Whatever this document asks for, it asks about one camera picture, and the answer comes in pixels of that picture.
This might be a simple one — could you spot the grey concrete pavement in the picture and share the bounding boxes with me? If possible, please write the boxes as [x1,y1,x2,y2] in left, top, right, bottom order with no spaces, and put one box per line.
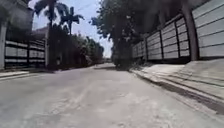
[130,58,224,111]

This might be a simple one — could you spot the dark roadside gutter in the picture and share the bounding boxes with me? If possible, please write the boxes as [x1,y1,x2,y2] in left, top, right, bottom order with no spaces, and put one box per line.
[131,70,224,115]

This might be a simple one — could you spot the slender palm tree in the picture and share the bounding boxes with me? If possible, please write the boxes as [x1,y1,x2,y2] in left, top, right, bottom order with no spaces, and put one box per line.
[60,6,85,69]

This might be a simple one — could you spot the grey concrete road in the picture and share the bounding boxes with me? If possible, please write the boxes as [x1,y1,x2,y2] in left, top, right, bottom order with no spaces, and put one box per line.
[0,63,224,128]

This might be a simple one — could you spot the row of dark green trees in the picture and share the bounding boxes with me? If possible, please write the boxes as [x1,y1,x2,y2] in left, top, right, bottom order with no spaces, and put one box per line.
[49,23,105,69]

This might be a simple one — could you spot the grey slatted fence wall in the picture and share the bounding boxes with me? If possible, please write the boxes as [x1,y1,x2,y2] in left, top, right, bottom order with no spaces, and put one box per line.
[131,0,224,64]

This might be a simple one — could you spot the tall palm tree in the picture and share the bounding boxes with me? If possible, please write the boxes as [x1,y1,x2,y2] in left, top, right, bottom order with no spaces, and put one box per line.
[34,0,69,70]

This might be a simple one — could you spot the pale concrete kerb strip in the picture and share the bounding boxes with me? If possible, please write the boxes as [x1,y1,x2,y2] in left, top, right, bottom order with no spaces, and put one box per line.
[0,69,46,80]

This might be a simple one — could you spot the white slatted gate fence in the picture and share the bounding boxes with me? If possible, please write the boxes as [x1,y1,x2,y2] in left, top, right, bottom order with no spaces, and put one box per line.
[0,20,48,72]

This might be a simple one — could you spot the large dark tree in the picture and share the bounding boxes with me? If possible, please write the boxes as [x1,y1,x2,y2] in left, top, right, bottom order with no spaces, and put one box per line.
[89,0,183,70]

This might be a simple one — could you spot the grey building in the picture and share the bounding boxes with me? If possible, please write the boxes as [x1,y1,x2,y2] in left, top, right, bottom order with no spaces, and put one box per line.
[0,0,34,70]

